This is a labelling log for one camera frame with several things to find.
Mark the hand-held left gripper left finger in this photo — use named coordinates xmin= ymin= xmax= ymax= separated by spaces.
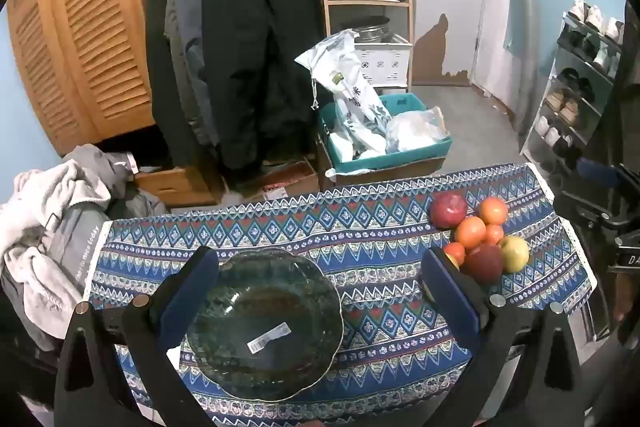
xmin=52 ymin=246 xmax=221 ymax=427

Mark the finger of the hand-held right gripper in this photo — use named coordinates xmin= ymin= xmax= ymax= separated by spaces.
xmin=575 ymin=158 xmax=623 ymax=188
xmin=555 ymin=192 xmax=621 ymax=233

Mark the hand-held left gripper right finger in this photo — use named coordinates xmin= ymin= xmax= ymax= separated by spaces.
xmin=421 ymin=248 xmax=586 ymax=427

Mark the dark red apple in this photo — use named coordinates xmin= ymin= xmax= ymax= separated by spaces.
xmin=459 ymin=244 xmax=504 ymax=286

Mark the large orange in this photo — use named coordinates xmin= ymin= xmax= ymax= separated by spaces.
xmin=454 ymin=217 xmax=487 ymax=250
xmin=475 ymin=197 xmax=510 ymax=226

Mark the dark glass bowl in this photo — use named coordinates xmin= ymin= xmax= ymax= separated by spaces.
xmin=186 ymin=248 xmax=345 ymax=403

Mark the bright red apple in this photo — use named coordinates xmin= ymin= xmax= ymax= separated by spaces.
xmin=431 ymin=193 xmax=469 ymax=229

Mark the group of shoes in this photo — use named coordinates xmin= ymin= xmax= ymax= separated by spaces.
xmin=535 ymin=0 xmax=626 ymax=162

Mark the blue patterned tablecloth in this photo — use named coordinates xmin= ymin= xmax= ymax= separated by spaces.
xmin=82 ymin=162 xmax=598 ymax=427

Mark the metal shoe rack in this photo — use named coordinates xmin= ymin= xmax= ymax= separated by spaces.
xmin=520 ymin=9 xmax=626 ymax=178

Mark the wooden drawer box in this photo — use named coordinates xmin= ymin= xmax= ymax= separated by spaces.
xmin=134 ymin=164 xmax=226 ymax=208

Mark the grey printed bag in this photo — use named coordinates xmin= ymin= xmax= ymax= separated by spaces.
xmin=45 ymin=202 xmax=113 ymax=290

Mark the teal box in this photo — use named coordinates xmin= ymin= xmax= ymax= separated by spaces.
xmin=319 ymin=94 xmax=453 ymax=175

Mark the red printed cardboard box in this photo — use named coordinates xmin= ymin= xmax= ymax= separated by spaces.
xmin=260 ymin=159 xmax=321 ymax=202

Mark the grey hoodie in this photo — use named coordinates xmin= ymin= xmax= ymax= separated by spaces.
xmin=65 ymin=144 xmax=136 ymax=200

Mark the clear plastic bag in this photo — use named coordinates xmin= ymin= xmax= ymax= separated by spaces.
xmin=386 ymin=107 xmax=451 ymax=152

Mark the light grey blanket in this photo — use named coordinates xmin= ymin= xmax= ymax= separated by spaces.
xmin=0 ymin=159 xmax=111 ymax=338

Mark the white door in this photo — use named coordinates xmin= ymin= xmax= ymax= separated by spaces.
xmin=470 ymin=0 xmax=533 ymax=120

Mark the dark jacket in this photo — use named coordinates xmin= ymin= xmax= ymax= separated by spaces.
xmin=144 ymin=0 xmax=201 ymax=168

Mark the white plastic basket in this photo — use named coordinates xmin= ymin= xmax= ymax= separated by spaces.
xmin=350 ymin=34 xmax=413 ymax=88

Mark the white printed rice bag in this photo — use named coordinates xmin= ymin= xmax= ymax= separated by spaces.
xmin=295 ymin=30 xmax=393 ymax=160

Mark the metal basin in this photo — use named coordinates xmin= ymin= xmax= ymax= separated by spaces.
xmin=356 ymin=16 xmax=391 ymax=42

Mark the black coat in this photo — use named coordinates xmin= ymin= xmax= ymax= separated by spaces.
xmin=200 ymin=0 xmax=326 ymax=170

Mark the wooden louvered wardrobe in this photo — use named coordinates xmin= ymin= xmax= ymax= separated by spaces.
xmin=5 ymin=0 xmax=168 ymax=156

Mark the grey-blue jacket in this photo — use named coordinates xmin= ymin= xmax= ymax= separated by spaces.
xmin=165 ymin=0 xmax=221 ymax=148

